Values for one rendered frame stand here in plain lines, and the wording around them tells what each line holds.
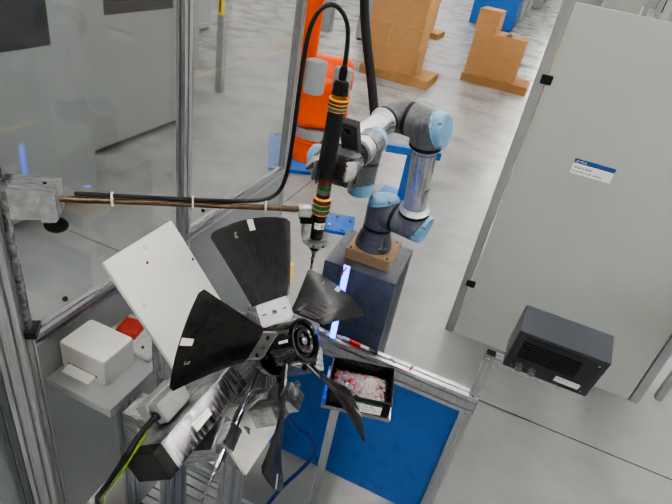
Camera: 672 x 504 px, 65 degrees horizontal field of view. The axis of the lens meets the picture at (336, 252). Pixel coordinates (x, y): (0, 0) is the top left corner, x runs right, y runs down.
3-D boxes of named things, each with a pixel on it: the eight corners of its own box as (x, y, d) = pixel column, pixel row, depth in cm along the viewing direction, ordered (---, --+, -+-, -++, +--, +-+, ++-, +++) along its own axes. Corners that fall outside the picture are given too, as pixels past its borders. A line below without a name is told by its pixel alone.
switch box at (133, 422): (125, 459, 165) (121, 412, 154) (145, 438, 173) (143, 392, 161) (165, 480, 162) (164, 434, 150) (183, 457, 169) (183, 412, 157)
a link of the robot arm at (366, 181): (345, 181, 158) (352, 147, 152) (377, 195, 153) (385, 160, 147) (331, 188, 152) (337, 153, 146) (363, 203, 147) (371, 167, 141)
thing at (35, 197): (4, 222, 109) (-4, 185, 105) (14, 206, 115) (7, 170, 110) (58, 224, 112) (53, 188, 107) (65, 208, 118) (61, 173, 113)
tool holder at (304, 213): (296, 248, 128) (301, 213, 123) (292, 233, 134) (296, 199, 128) (331, 249, 130) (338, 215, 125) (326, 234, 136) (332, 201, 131)
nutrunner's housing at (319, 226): (307, 253, 131) (337, 67, 107) (305, 245, 135) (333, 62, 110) (322, 253, 132) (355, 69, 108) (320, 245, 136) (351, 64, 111)
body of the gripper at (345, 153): (350, 191, 128) (367, 175, 137) (356, 159, 123) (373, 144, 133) (321, 182, 130) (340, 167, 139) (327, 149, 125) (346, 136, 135)
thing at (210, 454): (188, 464, 130) (175, 453, 128) (204, 431, 137) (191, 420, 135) (224, 460, 123) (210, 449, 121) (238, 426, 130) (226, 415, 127)
